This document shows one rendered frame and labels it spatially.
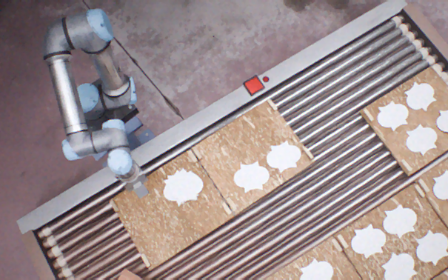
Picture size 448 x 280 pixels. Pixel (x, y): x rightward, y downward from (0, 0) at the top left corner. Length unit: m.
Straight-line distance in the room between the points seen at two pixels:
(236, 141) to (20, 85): 1.93
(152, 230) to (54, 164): 1.38
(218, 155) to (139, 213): 0.42
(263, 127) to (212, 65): 1.25
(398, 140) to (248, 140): 0.65
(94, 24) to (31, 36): 2.08
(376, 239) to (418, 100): 0.65
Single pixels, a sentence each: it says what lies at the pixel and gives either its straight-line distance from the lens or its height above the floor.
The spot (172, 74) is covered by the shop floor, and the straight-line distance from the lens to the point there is 3.33.
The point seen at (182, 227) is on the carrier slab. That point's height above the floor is 0.94.
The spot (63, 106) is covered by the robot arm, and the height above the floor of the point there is 1.47.
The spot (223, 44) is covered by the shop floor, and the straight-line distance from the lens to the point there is 3.40.
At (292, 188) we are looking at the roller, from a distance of 2.10.
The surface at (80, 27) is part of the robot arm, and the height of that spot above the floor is 1.57.
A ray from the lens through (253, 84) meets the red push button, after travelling 2.23.
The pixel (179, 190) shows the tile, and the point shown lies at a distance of 2.05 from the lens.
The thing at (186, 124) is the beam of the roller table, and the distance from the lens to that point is 2.19.
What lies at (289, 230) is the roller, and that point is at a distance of 2.06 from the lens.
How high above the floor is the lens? 2.96
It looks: 72 degrees down
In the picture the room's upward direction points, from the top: 10 degrees counter-clockwise
